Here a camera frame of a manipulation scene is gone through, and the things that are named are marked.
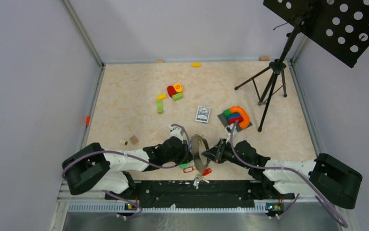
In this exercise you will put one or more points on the blue lego brick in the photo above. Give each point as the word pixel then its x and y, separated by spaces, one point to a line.
pixel 234 115

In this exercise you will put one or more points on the black tripod stand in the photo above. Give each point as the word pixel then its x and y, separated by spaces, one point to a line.
pixel 277 66

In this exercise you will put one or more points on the small wooden hexagon block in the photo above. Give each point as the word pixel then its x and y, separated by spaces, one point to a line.
pixel 134 140

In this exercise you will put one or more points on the playing card deck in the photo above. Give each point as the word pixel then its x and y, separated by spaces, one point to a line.
pixel 202 114

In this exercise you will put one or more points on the red cylinder block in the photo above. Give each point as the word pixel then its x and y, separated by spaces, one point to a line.
pixel 171 91

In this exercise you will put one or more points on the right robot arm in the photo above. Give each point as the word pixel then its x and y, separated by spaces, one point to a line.
pixel 324 176

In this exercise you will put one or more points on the orange round block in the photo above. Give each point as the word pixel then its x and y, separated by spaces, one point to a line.
pixel 178 88

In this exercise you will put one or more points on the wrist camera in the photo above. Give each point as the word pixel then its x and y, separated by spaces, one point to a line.
pixel 177 131
pixel 229 128

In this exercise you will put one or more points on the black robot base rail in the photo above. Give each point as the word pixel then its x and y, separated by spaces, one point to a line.
pixel 183 194

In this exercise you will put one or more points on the green lego brick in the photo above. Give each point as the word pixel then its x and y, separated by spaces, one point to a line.
pixel 227 112

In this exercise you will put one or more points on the black perforated panel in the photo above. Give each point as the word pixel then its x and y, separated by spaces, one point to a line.
pixel 341 27

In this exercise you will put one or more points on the red lego brick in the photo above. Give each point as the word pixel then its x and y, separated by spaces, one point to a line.
pixel 232 120

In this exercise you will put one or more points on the orange curved lego tube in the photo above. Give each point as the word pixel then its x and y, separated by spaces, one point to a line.
pixel 245 118

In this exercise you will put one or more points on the perforated metal keyring plate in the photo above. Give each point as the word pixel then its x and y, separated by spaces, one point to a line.
pixel 198 145

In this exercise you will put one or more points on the yellow rectangular block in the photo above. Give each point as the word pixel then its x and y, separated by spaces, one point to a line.
pixel 162 97

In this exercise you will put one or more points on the green rectangular block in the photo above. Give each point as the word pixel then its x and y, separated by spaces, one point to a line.
pixel 177 96

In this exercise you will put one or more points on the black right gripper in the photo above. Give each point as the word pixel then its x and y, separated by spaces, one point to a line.
pixel 216 153

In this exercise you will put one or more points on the green key tag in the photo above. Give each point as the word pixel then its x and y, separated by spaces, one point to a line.
pixel 182 166

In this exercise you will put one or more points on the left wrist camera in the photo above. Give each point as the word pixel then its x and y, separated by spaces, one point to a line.
pixel 177 131

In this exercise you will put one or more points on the red key tag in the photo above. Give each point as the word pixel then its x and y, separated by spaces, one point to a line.
pixel 207 172
pixel 188 169

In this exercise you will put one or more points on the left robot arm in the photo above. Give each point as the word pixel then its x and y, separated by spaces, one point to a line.
pixel 95 168

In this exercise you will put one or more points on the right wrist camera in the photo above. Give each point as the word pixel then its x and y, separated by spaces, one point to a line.
pixel 229 128

